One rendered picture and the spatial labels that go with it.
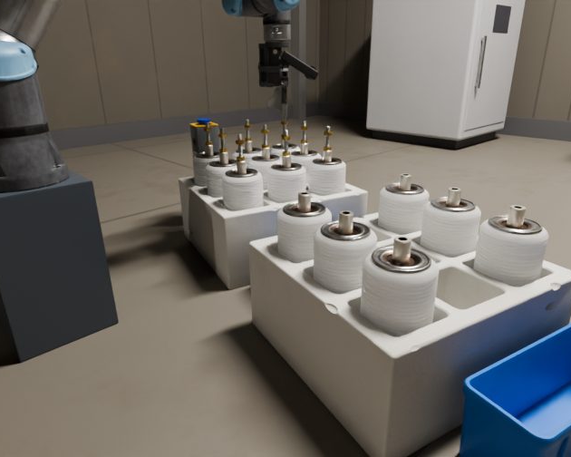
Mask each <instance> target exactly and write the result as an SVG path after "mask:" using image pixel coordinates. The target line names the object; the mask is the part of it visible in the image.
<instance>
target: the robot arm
mask: <svg viewBox="0 0 571 457"><path fill-rule="evenodd" d="M61 2H62V0H0V193H5V192H16V191H24V190H34V189H40V188H43V187H47V186H51V185H54V184H57V183H60V182H62V181H64V180H67V179H68V178H69V177H70V174H69V170H68V166H67V163H66V161H65V160H64V158H63V156H62V154H61V153H60V151H59V150H58V148H57V146H56V144H55V143H54V141H53V139H52V137H51V134H50V131H49V127H48V122H47V118H46V114H45V109H44V102H43V97H42V93H41V89H40V84H39V80H38V75H37V69H38V67H39V63H38V62H37V59H36V56H35V52H36V50H37V48H38V46H39V44H40V42H41V41H42V40H43V38H44V35H45V33H46V31H47V29H48V27H49V25H50V23H51V22H52V20H53V17H54V15H55V13H56V11H57V9H58V7H59V5H60V3H61ZM299 2H300V0H222V5H223V8H224V10H225V12H226V13H227V14H228V15H235V16H237V17H240V16H248V17H263V31H264V41H266V42H265V43H264V44H258V49H259V64H258V70H259V73H258V74H259V86H261V87H274V86H280V85H281V86H282V88H281V87H276V89H275V91H274V97H272V98H270V99H268V100H267V102H266V106H267V108H269V109H272V110H276V111H280V112H282V122H284V121H285V119H286V116H287V85H288V67H289V65H291V66H292V67H294V68H295V69H296V70H298V71H299V72H301V73H303V74H304V75H305V78H306V79H308V80H315V79H316V77H317V76H318V74H319V72H318V71H317V70H316V69H315V67H313V66H309V65H307V64H306V63H303V62H302V61H300V60H299V59H297V58H296V57H294V56H293V55H292V54H290V53H288V52H287V51H284V52H283V51H282V47H290V42H288V41H290V40H291V25H290V10H291V9H293V8H295V7H296V6H297V5H298V4H299ZM274 50H277V53H276V54H274ZM282 52H283V53H282ZM281 53H282V56H281ZM280 56H281V59H279V57H280Z"/></svg>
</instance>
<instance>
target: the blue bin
mask: <svg viewBox="0 0 571 457"><path fill-rule="evenodd" d="M463 393H464V395H465V404H464V412H463V420H462V429H461V437H460V457H571V324H569V325H567V326H565V327H563V328H561V329H559V330H557V331H556V332H554V333H552V334H550V335H547V336H545V337H544V338H542V339H540V340H538V341H536V342H535V343H533V344H531V345H528V346H526V347H524V348H523V349H521V350H519V351H517V352H516V353H514V354H512V355H509V356H507V357H505V358H503V359H502V360H500V361H498V362H496V363H495V364H493V365H490V366H488V367H486V368H484V369H482V370H481V371H479V372H477V373H475V374H473V375H471V376H469V377H467V378H466V379H465V380H464V385H463Z"/></svg>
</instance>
